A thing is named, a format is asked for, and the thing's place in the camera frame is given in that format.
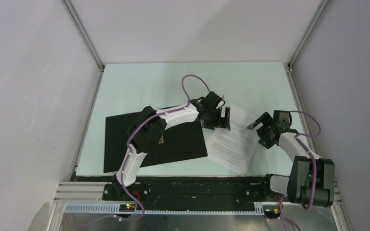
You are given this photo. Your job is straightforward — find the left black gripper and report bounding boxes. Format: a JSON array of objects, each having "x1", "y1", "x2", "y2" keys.
[{"x1": 202, "y1": 107, "x2": 230, "y2": 132}]

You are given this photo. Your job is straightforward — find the printed white paper sheets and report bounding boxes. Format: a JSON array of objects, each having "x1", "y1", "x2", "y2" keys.
[{"x1": 206, "y1": 105, "x2": 259, "y2": 175}]

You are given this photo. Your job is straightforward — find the red and black folder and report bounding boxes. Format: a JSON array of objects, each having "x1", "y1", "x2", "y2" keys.
[{"x1": 103, "y1": 106, "x2": 209, "y2": 174}]

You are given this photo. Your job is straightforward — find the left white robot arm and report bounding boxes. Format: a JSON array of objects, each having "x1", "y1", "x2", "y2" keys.
[{"x1": 112, "y1": 91, "x2": 231, "y2": 201}]

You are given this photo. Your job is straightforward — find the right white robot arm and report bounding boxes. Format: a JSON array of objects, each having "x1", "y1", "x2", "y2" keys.
[{"x1": 247, "y1": 110, "x2": 335, "y2": 210}]

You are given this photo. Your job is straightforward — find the silver folder clip mechanism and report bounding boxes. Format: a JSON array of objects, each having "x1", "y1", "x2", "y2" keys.
[{"x1": 159, "y1": 135, "x2": 164, "y2": 144}]

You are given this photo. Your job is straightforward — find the right controller board with LEDs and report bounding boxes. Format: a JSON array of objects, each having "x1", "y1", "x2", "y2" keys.
[{"x1": 263, "y1": 208, "x2": 281, "y2": 220}]

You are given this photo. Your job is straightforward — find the controller board with leds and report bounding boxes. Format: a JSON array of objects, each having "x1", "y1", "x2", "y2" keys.
[
  {"x1": 119, "y1": 204, "x2": 136, "y2": 212},
  {"x1": 263, "y1": 208, "x2": 281, "y2": 220}
]

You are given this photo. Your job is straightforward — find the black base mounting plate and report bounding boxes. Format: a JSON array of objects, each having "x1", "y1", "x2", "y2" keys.
[{"x1": 102, "y1": 177, "x2": 281, "y2": 212}]

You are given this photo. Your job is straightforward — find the left controller board with LEDs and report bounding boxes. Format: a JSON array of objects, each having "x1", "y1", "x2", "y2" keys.
[{"x1": 119, "y1": 204, "x2": 136, "y2": 212}]

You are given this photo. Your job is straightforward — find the right aluminium frame post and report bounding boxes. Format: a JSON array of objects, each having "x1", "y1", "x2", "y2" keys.
[{"x1": 287, "y1": 0, "x2": 332, "y2": 73}]

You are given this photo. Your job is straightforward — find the aluminium frame post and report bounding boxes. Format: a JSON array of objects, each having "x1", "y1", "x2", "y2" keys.
[
  {"x1": 287, "y1": 0, "x2": 332, "y2": 73},
  {"x1": 61, "y1": 0, "x2": 105, "y2": 72}
]

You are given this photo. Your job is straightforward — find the white slotted cable duct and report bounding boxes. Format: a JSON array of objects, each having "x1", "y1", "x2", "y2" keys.
[{"x1": 64, "y1": 203, "x2": 265, "y2": 216}]

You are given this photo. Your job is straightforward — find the aluminium front rail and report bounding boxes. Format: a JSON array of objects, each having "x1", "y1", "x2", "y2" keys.
[{"x1": 54, "y1": 181, "x2": 344, "y2": 205}]

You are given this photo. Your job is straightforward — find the left aluminium frame post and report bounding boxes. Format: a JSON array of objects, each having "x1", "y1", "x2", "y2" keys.
[{"x1": 61, "y1": 0, "x2": 105, "y2": 72}]

